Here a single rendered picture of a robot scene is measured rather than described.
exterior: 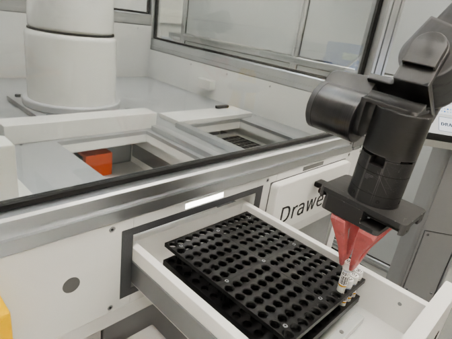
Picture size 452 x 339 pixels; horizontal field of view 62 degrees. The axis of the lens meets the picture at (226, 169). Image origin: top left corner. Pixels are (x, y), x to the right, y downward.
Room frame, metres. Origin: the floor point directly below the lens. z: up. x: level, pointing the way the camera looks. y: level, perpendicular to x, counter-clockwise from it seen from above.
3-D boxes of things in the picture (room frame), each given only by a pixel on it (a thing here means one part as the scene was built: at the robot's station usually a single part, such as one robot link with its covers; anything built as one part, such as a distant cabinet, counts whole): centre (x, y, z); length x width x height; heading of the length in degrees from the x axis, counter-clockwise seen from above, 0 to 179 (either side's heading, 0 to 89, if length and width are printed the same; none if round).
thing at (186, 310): (0.45, -0.06, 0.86); 0.40 x 0.26 x 0.06; 48
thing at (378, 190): (0.40, -0.17, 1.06); 0.10 x 0.07 x 0.07; 48
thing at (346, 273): (0.40, -0.17, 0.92); 0.01 x 0.01 x 0.05
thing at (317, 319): (0.38, -0.15, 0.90); 0.18 x 0.02 x 0.01; 138
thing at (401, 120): (0.40, -0.17, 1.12); 0.07 x 0.06 x 0.07; 48
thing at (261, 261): (0.44, -0.07, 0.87); 0.22 x 0.18 x 0.06; 48
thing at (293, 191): (0.76, -0.19, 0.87); 0.29 x 0.02 x 0.11; 138
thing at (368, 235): (0.40, -0.16, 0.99); 0.07 x 0.07 x 0.09; 48
